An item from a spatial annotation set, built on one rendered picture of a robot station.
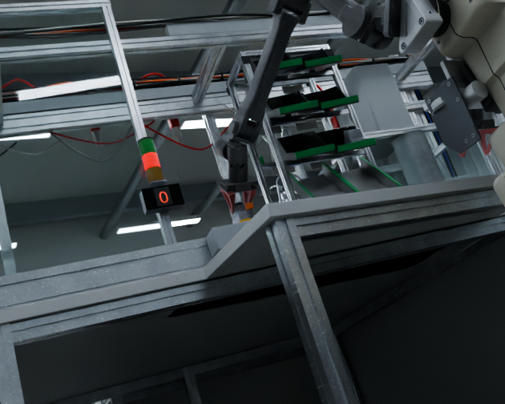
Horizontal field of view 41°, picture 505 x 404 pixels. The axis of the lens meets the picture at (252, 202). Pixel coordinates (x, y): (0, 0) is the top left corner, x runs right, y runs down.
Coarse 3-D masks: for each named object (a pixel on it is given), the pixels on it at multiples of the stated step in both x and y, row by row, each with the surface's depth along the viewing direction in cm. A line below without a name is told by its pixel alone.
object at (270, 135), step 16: (288, 48) 238; (304, 48) 241; (320, 48) 243; (336, 64) 242; (240, 80) 248; (288, 80) 256; (336, 80) 240; (352, 112) 235; (272, 128) 222; (272, 144) 220; (256, 160) 236; (368, 160) 229; (288, 176) 216; (288, 192) 215
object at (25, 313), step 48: (384, 240) 183; (144, 288) 158; (336, 288) 226; (384, 288) 256; (96, 336) 184; (144, 336) 204; (192, 336) 228; (240, 336) 259; (288, 336) 299; (48, 384) 230; (96, 384) 261
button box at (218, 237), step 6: (240, 222) 173; (246, 222) 173; (216, 228) 170; (222, 228) 171; (228, 228) 171; (234, 228) 172; (240, 228) 172; (210, 234) 172; (216, 234) 170; (222, 234) 170; (228, 234) 171; (234, 234) 171; (210, 240) 173; (216, 240) 169; (222, 240) 169; (228, 240) 170; (210, 246) 173; (216, 246) 169; (222, 246) 169; (210, 252) 174; (216, 252) 171
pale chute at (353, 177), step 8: (360, 168) 232; (368, 168) 227; (376, 168) 221; (344, 176) 228; (352, 176) 227; (360, 176) 226; (368, 176) 225; (376, 176) 222; (384, 176) 216; (352, 184) 211; (360, 184) 220; (368, 184) 220; (376, 184) 219; (384, 184) 218; (392, 184) 212; (400, 184) 207
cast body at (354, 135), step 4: (348, 128) 217; (352, 128) 217; (356, 128) 217; (344, 132) 219; (348, 132) 216; (352, 132) 216; (356, 132) 217; (360, 132) 217; (344, 136) 220; (348, 136) 217; (352, 136) 216; (356, 136) 217; (360, 136) 217; (344, 140) 221; (348, 140) 217; (352, 140) 215; (356, 140) 215; (360, 140) 216
